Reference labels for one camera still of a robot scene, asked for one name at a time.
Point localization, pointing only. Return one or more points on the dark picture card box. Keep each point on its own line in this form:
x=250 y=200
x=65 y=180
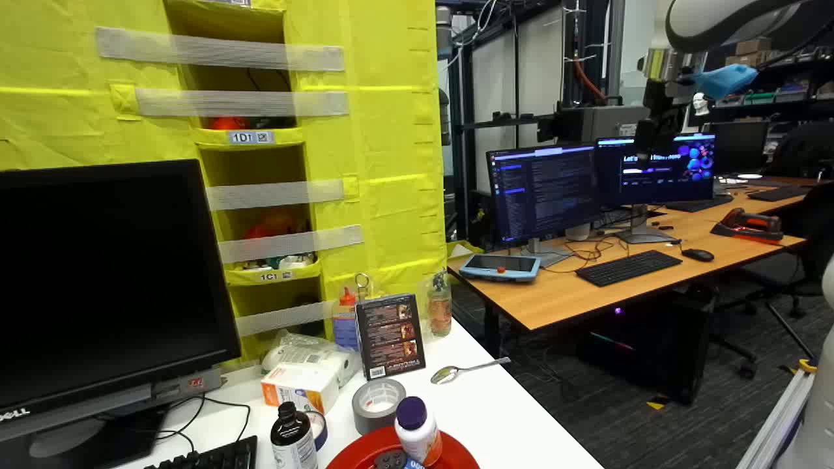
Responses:
x=393 y=335

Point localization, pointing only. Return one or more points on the grey duct tape roll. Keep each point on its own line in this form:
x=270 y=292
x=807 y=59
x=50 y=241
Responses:
x=357 y=407

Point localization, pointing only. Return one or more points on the yellow fabric shelf unit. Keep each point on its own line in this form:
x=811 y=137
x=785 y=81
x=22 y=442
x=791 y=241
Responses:
x=393 y=131

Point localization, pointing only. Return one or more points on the orange glass jar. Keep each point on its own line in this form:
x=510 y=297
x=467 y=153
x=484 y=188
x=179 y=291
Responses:
x=441 y=313

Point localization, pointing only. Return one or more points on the red plate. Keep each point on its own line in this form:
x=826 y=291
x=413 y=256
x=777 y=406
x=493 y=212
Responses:
x=356 y=458

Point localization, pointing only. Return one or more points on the clear plastic bag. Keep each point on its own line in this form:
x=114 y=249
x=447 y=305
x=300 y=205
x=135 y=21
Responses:
x=300 y=347

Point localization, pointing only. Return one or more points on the white metal rail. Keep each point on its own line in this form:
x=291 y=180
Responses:
x=773 y=426

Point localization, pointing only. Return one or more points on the black metal frame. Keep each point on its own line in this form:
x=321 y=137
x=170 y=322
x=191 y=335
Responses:
x=462 y=131

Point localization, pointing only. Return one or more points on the monitor showing code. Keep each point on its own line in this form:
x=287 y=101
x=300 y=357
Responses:
x=537 y=192

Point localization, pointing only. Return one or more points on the yellow floor marker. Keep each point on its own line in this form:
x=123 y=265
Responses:
x=657 y=406

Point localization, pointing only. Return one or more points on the white bottle with purple cap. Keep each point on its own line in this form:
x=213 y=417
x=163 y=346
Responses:
x=417 y=438

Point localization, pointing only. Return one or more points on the black office chair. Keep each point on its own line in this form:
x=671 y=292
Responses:
x=811 y=217

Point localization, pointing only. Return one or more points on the black desk keyboard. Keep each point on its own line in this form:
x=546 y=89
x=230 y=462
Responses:
x=626 y=266

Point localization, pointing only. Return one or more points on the blue teach pendant tablet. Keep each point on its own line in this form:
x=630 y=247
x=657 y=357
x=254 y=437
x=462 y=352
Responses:
x=498 y=265

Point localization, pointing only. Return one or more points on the blue plastic bag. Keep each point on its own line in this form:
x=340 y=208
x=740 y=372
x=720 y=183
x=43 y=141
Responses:
x=725 y=79

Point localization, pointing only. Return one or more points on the metal spoon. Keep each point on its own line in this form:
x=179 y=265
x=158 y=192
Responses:
x=445 y=374

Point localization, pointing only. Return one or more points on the dark laptop keyboard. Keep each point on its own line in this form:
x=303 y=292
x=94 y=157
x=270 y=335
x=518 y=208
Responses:
x=777 y=193

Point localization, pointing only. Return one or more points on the small black keyboard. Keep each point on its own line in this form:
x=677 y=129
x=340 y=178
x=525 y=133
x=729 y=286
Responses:
x=218 y=458

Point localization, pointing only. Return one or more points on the black and red tool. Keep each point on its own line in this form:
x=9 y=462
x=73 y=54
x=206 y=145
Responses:
x=747 y=226

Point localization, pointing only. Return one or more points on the dark switched-off screen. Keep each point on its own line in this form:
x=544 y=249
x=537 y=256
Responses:
x=739 y=146

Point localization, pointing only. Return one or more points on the monitor with grey stand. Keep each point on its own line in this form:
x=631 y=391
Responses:
x=661 y=171

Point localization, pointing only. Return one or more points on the blue bottle with red cap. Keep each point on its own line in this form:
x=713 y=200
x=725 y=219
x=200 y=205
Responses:
x=344 y=329

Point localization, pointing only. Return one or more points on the black computer mouse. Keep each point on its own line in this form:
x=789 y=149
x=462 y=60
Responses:
x=697 y=254

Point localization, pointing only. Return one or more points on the black Dell monitor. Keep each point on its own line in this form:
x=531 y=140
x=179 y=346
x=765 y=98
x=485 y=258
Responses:
x=105 y=278

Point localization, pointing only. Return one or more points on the white bottle with black cap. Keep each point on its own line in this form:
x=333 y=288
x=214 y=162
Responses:
x=291 y=445

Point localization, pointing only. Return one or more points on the black computer tower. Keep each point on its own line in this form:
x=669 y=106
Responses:
x=648 y=347

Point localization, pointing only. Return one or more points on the flat black keyboard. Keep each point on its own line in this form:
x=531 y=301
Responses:
x=695 y=205

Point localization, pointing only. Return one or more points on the white and orange cardboard box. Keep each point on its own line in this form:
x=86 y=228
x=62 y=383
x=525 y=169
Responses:
x=300 y=381

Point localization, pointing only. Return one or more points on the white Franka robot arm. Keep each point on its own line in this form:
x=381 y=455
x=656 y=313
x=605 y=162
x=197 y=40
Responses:
x=705 y=21

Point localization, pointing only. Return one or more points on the grey equipment box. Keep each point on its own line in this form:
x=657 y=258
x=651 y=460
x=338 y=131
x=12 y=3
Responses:
x=609 y=120

